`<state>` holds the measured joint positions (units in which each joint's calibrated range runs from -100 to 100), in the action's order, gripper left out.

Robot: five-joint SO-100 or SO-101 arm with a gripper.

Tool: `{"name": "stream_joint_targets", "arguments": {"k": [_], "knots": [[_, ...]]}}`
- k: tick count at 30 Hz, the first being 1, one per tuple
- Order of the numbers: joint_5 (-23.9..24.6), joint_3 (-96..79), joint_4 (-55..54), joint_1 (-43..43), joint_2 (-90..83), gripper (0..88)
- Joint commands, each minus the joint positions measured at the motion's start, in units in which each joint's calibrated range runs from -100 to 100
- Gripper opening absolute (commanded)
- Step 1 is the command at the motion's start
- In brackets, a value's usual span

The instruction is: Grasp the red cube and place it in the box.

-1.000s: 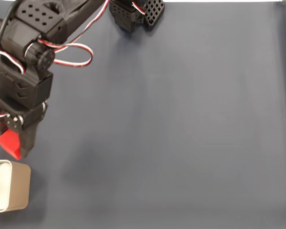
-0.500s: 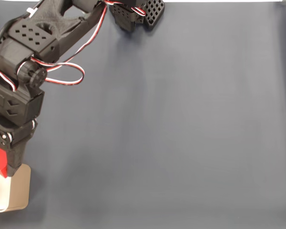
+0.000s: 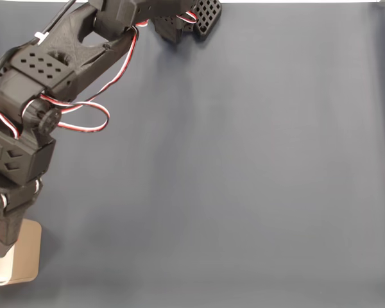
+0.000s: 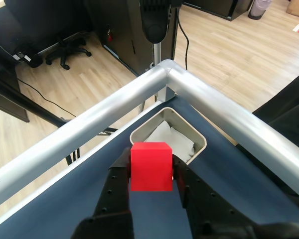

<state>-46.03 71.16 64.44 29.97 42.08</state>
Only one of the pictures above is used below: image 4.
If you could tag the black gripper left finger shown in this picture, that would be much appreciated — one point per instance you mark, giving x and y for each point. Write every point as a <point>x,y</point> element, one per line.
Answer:
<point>112,199</point>

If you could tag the black desk side panel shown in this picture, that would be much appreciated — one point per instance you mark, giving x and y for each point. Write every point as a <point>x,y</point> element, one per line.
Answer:
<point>5,99</point>

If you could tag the black slanted stand leg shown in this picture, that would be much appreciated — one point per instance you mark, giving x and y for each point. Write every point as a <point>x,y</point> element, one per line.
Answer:
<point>40,109</point>

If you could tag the cardboard box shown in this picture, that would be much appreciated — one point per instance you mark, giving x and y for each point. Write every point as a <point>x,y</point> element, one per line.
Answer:
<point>297,7</point>

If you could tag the tall black cabinet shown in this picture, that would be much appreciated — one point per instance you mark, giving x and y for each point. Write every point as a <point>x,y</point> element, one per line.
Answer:
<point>124,30</point>

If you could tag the small red fire extinguisher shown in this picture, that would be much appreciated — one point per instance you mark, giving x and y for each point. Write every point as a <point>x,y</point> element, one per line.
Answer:
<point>109,35</point>

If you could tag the low black furniture unit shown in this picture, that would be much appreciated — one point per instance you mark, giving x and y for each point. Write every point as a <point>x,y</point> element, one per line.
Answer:
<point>214,7</point>

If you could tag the black device on silver pole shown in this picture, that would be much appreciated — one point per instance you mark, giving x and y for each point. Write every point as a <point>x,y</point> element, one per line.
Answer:
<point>154,22</point>

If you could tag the red cube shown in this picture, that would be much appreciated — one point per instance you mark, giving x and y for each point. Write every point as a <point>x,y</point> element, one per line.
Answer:
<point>150,169</point>

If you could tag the silver tubular table rail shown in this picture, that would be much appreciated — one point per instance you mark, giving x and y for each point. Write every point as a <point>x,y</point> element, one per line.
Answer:
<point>102,112</point>

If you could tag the beige rounded box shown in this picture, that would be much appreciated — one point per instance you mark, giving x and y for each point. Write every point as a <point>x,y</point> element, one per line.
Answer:
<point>187,127</point>

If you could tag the dark blue table mat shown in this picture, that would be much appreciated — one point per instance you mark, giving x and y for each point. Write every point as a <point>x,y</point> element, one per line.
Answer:
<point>64,206</point>

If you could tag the white tissue paper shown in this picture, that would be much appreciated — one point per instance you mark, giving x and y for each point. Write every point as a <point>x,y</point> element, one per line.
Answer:
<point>174,139</point>

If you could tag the grey waste bin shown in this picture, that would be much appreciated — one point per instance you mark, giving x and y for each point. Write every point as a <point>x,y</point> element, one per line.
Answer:
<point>260,8</point>

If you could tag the black power adapter bundle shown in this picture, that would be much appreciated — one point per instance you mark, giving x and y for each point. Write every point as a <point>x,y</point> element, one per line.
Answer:
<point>27,57</point>

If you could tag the black office chair base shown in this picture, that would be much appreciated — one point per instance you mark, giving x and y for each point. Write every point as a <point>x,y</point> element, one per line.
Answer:
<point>67,48</point>

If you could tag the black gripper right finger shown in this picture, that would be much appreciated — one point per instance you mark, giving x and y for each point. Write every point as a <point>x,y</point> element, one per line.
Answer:
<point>204,206</point>

